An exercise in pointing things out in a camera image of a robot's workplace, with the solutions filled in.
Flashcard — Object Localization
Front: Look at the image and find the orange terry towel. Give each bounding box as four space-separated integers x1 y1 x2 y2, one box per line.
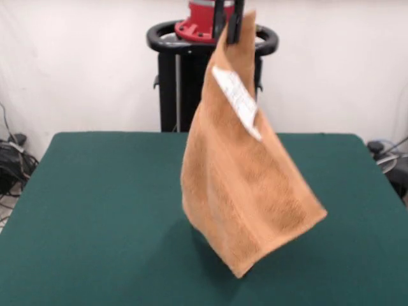
180 9 328 279

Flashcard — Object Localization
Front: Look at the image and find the black cable tangle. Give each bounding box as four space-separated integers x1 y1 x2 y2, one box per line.
0 101 40 198

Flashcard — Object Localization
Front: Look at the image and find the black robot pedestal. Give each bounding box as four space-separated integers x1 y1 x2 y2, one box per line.
146 20 280 133

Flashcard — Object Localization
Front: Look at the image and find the dark green table cloth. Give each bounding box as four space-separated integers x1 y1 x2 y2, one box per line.
0 132 408 306

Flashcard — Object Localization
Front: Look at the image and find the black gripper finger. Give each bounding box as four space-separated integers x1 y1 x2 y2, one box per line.
226 0 245 45
212 0 226 40

